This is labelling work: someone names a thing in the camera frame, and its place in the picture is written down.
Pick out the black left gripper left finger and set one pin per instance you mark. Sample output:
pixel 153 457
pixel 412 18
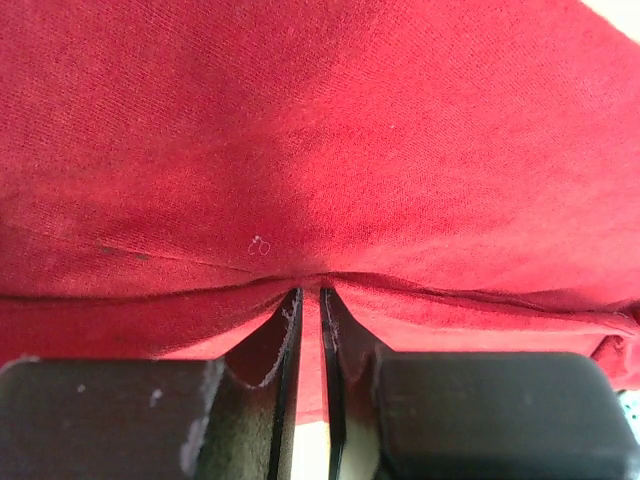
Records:
pixel 232 417

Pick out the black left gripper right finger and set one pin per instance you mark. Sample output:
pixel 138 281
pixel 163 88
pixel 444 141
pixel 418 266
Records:
pixel 469 415

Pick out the dark red t shirt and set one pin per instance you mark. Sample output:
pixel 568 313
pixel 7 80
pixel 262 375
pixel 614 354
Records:
pixel 464 173

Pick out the white plastic basket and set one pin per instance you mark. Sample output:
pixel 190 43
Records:
pixel 630 403

